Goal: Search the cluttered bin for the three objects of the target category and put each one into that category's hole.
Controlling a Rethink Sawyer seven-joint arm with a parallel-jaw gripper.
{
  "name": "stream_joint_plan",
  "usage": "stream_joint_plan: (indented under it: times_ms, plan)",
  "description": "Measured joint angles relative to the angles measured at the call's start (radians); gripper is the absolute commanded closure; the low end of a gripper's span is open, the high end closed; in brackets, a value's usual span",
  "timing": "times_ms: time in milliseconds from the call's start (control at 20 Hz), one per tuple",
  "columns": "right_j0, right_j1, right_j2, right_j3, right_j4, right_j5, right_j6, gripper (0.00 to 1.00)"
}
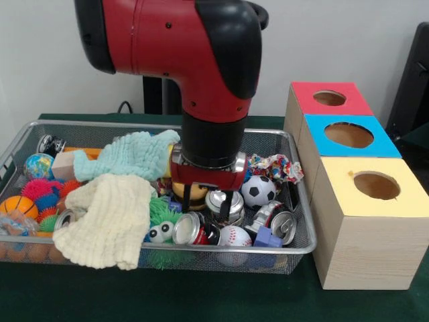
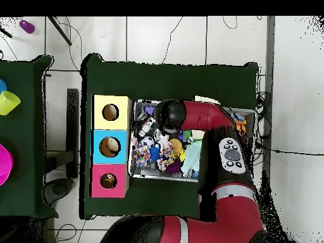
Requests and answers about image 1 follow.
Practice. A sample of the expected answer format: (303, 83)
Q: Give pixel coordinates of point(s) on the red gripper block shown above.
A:
(208, 178)

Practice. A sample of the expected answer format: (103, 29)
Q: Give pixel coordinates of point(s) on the toy burger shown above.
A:
(199, 196)

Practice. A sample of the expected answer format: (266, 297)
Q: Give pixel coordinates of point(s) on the green spiky ball with eyes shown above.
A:
(161, 231)

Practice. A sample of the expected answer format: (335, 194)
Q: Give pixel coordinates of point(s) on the silver crushed can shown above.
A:
(281, 225)

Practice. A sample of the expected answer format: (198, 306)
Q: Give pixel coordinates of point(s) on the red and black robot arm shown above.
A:
(174, 40)

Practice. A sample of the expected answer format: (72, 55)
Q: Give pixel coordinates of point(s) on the small soccer ball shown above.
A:
(258, 190)

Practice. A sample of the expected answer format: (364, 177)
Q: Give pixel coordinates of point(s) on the red crushed can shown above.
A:
(194, 228)

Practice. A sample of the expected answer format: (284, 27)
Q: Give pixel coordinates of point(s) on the white toy baseball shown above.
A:
(236, 236)

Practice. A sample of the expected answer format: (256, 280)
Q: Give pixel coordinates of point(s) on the open silver can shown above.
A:
(216, 204)

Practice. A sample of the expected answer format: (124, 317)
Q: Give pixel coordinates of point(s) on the shallow clear mesh bin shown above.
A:
(298, 221)

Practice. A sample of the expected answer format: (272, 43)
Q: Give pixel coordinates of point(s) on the dark green table cloth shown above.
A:
(201, 295)

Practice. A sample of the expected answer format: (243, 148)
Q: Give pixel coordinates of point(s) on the cream knitted cloth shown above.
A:
(107, 218)

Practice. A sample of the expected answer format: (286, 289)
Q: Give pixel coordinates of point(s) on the wooden box with three holes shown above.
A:
(362, 235)

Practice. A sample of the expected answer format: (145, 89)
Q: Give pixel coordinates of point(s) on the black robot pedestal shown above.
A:
(164, 94)

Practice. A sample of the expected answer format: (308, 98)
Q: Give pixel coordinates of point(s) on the mint green knitted cloth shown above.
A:
(127, 157)

